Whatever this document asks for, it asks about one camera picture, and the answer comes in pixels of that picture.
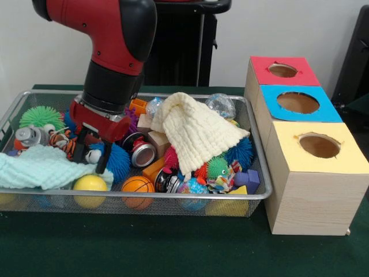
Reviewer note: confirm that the black upright panel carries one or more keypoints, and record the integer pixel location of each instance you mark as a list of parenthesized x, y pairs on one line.
[(354, 57)]

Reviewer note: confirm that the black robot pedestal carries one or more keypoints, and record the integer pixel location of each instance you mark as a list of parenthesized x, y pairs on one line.
[(184, 43)]

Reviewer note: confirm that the orange striped tiger plush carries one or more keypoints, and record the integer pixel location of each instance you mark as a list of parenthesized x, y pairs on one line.
[(62, 141)]

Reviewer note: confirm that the yellow ball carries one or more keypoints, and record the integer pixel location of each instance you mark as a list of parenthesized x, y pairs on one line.
[(90, 184)]

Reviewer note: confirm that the cream waffle cloth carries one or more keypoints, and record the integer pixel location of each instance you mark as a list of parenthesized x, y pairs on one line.
[(196, 130)]

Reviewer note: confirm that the plain blue spiky ball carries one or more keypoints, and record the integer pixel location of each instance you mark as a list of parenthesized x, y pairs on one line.
[(118, 158)]

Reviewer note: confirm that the light blue waffle cloth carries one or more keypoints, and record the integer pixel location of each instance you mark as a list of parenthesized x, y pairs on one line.
[(37, 170)]

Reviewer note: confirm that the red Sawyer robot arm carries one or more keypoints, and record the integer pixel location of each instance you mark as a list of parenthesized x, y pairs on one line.
[(115, 34)]

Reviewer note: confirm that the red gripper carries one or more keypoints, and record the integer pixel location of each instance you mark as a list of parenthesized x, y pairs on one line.
[(98, 124)]

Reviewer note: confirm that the orange plastic block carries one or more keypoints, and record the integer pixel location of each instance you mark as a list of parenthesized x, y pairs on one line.
[(138, 105)]

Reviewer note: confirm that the multicoloured spiky caterpillar toy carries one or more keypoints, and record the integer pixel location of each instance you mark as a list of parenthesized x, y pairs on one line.
[(217, 168)]

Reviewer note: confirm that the shallow silver mesh bin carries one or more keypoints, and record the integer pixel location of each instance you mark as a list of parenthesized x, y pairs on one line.
[(178, 207)]

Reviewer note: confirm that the orange toy basketball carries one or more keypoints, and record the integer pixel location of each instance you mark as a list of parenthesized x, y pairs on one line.
[(137, 186)]

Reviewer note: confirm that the wooden box with three holes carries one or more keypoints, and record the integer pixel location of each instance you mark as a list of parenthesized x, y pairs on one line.
[(314, 202)]

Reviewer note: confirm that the blue spiky ball with eyes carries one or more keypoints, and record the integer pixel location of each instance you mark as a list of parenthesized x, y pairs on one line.
[(242, 150)]

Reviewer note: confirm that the globe print ball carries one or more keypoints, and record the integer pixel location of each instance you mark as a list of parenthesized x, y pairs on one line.
[(191, 187)]

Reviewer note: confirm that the green spiky ball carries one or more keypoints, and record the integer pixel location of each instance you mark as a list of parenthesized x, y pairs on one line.
[(40, 116)]

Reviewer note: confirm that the dark green tablecloth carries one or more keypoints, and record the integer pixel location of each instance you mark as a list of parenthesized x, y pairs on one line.
[(359, 105), (144, 248)]

